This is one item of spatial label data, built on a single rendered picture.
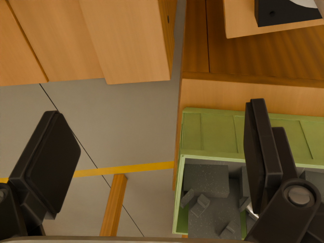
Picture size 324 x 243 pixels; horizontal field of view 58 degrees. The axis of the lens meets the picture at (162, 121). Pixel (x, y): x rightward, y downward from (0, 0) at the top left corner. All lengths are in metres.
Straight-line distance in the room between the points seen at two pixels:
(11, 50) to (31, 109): 1.49
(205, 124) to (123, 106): 1.20
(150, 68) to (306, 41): 0.56
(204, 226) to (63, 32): 0.63
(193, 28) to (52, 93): 1.24
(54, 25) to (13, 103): 1.61
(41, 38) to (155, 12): 0.24
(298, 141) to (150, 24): 0.46
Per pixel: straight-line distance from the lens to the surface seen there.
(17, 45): 0.69
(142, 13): 0.54
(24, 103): 2.15
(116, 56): 0.59
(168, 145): 2.14
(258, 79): 0.78
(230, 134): 0.75
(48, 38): 0.64
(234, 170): 0.92
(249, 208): 0.89
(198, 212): 0.89
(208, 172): 0.88
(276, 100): 0.81
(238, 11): 0.60
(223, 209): 0.92
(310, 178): 0.96
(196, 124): 0.76
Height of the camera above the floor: 1.39
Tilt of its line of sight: 45 degrees down
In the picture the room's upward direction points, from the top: 173 degrees counter-clockwise
